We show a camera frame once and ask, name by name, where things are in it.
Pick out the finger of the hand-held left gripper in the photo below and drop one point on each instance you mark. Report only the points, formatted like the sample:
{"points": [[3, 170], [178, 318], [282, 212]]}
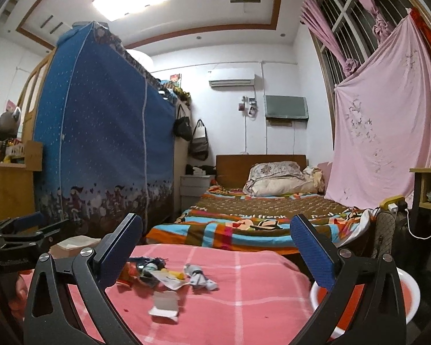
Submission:
{"points": [[54, 231], [27, 220]]}

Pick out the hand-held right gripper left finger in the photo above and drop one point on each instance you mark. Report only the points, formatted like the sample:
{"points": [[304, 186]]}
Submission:
{"points": [[119, 248]]}

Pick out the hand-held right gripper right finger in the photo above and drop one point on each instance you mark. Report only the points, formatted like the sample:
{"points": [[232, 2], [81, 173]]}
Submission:
{"points": [[310, 251]]}

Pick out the orange snack wrapper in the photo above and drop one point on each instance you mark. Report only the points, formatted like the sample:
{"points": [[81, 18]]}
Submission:
{"points": [[126, 276]]}

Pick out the blue foil wrapper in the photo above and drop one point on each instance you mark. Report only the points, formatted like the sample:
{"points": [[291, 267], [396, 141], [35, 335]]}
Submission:
{"points": [[149, 260]]}

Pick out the white printed packet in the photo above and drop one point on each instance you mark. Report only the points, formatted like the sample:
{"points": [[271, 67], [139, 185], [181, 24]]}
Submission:
{"points": [[167, 280]]}

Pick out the small white paper box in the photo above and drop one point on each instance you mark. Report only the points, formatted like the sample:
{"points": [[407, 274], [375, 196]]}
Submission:
{"points": [[164, 305]]}

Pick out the grey wrapper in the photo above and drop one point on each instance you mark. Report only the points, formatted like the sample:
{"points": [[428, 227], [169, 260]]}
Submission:
{"points": [[199, 276]]}

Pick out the white and red basin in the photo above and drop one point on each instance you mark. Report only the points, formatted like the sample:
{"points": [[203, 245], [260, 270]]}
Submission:
{"points": [[409, 291]]}

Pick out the cardboard box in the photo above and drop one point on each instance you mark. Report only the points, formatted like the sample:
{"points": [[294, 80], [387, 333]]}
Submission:
{"points": [[75, 246]]}

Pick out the wooden cabinet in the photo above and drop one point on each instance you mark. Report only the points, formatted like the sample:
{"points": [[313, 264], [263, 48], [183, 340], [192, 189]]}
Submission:
{"points": [[10, 187]]}

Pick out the cream bedding bundle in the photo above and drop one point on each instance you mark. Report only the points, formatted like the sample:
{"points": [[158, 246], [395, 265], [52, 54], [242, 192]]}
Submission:
{"points": [[314, 179]]}

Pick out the checked pattern handbag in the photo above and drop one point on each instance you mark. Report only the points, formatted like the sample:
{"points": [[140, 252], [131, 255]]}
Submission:
{"points": [[386, 233]]}

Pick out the bed with colourful blanket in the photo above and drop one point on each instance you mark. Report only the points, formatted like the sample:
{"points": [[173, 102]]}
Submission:
{"points": [[237, 222]]}

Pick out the pink checked cloth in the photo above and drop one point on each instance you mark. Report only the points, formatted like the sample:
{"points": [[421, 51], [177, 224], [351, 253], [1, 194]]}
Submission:
{"points": [[244, 294]]}

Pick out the floral pillow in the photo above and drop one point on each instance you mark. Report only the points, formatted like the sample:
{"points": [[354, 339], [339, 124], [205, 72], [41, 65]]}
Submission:
{"points": [[273, 172]]}

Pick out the yellow power strip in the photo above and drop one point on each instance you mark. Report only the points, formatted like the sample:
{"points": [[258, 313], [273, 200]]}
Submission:
{"points": [[389, 201]]}

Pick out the white nightstand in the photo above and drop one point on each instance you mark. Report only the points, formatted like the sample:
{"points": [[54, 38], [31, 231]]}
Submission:
{"points": [[195, 192]]}

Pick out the grey stuffed toy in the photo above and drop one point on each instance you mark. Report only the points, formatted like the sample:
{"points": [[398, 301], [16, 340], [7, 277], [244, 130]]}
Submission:
{"points": [[5, 122]]}

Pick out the blue fabric wardrobe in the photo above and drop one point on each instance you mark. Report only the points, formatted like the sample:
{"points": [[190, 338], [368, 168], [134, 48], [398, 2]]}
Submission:
{"points": [[104, 133]]}

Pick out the black items on nightstand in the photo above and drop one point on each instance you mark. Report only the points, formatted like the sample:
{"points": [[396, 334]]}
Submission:
{"points": [[201, 169]]}

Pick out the wooden bed headboard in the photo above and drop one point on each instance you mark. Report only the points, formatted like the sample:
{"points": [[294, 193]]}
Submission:
{"points": [[233, 167]]}

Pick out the wooden desk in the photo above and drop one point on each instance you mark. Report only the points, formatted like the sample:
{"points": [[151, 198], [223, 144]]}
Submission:
{"points": [[422, 187]]}

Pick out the grey tote bag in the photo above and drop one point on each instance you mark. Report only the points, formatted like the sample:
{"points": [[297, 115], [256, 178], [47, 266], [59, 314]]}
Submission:
{"points": [[199, 145]]}

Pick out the black handbag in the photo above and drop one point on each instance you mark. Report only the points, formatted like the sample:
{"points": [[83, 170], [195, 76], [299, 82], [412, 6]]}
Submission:
{"points": [[183, 127]]}

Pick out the hanging pink sheet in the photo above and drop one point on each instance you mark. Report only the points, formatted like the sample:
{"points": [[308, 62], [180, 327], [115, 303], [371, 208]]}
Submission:
{"points": [[380, 115]]}

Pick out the white round lampshade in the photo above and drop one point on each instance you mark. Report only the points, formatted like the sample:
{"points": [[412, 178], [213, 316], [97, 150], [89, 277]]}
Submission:
{"points": [[140, 61]]}

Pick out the white air conditioner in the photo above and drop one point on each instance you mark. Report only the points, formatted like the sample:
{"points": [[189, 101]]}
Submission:
{"points": [[231, 79]]}

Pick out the barred window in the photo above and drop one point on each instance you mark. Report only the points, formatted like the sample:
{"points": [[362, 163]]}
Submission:
{"points": [[348, 10]]}

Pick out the wooden bunk frame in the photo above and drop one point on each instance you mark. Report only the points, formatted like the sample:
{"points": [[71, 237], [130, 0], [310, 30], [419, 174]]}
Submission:
{"points": [[32, 90]]}

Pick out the cloth covered wall television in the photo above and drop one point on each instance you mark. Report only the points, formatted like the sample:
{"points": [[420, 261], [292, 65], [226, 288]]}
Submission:
{"points": [[286, 107]]}

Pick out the wall socket cluster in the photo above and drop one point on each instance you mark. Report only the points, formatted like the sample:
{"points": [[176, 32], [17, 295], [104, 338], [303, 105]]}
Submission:
{"points": [[247, 106]]}

